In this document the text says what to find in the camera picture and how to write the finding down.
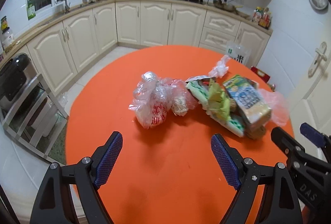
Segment brown bread chunk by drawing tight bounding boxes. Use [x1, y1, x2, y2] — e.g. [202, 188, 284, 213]
[245, 125, 266, 140]

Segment large pink plastic bag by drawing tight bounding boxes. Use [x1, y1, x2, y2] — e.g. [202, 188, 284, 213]
[258, 89, 289, 126]

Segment green snack wrapper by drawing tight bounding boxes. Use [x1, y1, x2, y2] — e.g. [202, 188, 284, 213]
[207, 79, 231, 122]

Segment clear bag with red print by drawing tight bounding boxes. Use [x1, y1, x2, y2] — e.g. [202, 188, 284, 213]
[128, 71, 198, 129]

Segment green checkered plastic package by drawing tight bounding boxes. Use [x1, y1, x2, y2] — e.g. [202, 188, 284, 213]
[186, 75, 245, 138]

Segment white twisted plastic wrap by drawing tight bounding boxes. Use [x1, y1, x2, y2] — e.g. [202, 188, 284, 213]
[209, 55, 231, 78]

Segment cream lower kitchen cabinets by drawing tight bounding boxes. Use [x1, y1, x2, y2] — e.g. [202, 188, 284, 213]
[4, 0, 272, 94]

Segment white door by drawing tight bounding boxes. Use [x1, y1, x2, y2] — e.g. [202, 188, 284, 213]
[285, 52, 331, 163]

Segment orange round tablecloth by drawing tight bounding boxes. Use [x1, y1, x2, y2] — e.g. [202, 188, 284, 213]
[65, 45, 286, 223]

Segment metal shelf rack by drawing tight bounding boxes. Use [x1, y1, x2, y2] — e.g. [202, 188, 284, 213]
[1, 74, 69, 163]

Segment white rice bag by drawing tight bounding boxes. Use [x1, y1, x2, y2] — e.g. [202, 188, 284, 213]
[225, 41, 251, 65]

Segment condiment bottles group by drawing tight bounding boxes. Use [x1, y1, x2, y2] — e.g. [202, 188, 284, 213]
[251, 6, 272, 29]

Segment black frying pan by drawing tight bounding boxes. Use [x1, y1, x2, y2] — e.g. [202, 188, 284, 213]
[213, 0, 243, 12]

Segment metal door handle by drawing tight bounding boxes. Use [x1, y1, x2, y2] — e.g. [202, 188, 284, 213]
[307, 42, 328, 78]

